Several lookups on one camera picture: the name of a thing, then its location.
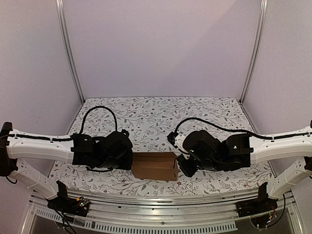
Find brown cardboard box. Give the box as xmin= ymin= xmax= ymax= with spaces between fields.
xmin=131 ymin=152 xmax=178 ymax=181

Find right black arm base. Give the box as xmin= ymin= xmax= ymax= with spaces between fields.
xmin=235 ymin=182 xmax=278 ymax=217

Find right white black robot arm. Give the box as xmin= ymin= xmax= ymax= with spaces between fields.
xmin=167 ymin=126 xmax=312 ymax=213

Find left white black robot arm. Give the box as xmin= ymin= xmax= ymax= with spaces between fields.
xmin=0 ymin=122 xmax=133 ymax=212

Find floral patterned table mat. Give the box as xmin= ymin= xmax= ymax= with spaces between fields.
xmin=49 ymin=97 xmax=273 ymax=197

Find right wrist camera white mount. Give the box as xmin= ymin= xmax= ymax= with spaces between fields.
xmin=167 ymin=132 xmax=189 ymax=155

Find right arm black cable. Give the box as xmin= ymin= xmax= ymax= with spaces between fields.
xmin=175 ymin=117 xmax=312 ymax=141

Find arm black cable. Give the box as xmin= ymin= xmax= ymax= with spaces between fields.
xmin=175 ymin=117 xmax=312 ymax=141
xmin=80 ymin=106 xmax=117 ymax=171

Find aluminium front rail frame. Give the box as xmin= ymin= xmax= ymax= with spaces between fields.
xmin=20 ymin=187 xmax=299 ymax=234

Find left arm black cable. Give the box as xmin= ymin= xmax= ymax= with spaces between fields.
xmin=80 ymin=106 xmax=117 ymax=171

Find left aluminium corner post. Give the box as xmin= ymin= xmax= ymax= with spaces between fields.
xmin=55 ymin=0 xmax=85 ymax=104

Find aluminium corner post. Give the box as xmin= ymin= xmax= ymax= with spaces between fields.
xmin=55 ymin=0 xmax=85 ymax=104
xmin=239 ymin=0 xmax=268 ymax=105

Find right aluminium corner post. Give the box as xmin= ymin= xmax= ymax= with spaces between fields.
xmin=239 ymin=0 xmax=268 ymax=105

